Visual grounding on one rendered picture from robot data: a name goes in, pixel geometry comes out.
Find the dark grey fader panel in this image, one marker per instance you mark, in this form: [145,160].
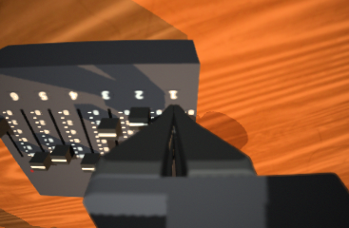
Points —
[68,103]

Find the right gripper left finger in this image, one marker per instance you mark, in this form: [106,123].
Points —
[145,152]

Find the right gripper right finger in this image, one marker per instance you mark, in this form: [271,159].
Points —
[203,153]

